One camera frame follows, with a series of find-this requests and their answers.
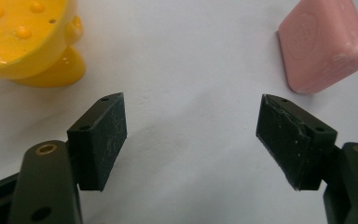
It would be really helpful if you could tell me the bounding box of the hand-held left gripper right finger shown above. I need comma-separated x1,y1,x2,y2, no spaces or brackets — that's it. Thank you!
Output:
255,93,358,224

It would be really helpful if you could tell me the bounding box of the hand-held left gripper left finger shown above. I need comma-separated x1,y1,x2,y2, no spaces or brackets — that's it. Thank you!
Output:
7,91,128,224

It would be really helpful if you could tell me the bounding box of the pink soap bar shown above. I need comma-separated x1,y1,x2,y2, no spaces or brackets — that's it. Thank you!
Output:
277,0,358,95

